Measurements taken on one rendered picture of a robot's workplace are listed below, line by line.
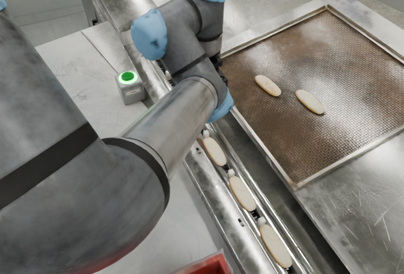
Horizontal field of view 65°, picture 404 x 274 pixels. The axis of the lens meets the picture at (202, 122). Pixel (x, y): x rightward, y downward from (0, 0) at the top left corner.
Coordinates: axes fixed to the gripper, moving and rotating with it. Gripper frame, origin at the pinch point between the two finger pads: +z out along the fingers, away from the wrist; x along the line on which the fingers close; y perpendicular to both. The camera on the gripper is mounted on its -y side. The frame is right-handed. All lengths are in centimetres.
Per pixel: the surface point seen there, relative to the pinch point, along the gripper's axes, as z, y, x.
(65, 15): 94, -234, -22
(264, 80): 1.7, -2.3, 22.0
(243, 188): 7.7, 22.8, 0.7
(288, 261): 7.8, 41.6, 0.4
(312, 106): 0.8, 12.7, 27.4
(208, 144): 7.7, 7.3, -0.9
